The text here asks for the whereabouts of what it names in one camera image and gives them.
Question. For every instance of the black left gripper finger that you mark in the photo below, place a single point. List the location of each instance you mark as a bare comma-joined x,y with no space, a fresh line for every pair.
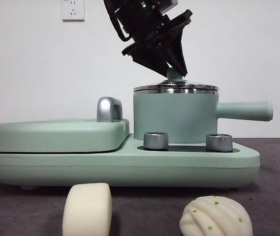
177,54
152,60

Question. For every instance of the glass pot lid green knob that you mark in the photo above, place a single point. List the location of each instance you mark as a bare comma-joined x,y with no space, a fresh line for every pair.
176,87

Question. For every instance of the smooth cream steamed bun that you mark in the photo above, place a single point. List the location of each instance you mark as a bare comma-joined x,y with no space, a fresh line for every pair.
88,209

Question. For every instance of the ridged white bun green dots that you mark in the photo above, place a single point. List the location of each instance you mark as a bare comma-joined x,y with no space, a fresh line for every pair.
216,218

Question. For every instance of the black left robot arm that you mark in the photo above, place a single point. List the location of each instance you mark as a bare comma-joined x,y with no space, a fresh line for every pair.
139,19

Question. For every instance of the silver control knob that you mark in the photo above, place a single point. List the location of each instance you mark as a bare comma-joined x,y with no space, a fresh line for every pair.
155,141
219,143

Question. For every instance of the black control panel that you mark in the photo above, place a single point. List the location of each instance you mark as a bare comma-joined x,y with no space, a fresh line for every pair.
186,149

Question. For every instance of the pale green breakfast machine base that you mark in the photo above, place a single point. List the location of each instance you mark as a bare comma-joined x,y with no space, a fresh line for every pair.
130,169

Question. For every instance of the pale green hinged grill lid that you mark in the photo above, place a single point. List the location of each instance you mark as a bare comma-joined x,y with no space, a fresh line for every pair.
56,135

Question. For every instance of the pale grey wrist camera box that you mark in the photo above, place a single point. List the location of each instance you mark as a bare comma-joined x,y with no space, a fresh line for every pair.
170,5

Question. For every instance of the white wall socket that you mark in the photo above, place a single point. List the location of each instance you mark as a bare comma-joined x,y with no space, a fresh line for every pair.
72,11

